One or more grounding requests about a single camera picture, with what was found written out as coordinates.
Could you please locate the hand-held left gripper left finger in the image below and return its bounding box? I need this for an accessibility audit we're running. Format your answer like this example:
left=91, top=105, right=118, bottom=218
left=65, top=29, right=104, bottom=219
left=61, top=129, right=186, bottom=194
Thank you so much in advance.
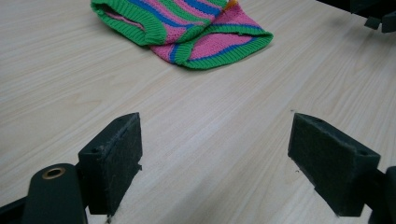
left=78, top=112, right=144, bottom=217

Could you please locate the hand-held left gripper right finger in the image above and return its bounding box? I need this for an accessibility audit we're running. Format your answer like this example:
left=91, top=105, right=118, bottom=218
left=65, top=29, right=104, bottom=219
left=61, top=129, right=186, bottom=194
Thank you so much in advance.
left=288, top=112, right=381, bottom=217

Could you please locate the striped knitted pet sweater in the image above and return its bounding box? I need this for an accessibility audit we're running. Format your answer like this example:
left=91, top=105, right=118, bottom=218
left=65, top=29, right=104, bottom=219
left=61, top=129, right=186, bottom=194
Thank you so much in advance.
left=91, top=0, right=275, bottom=70

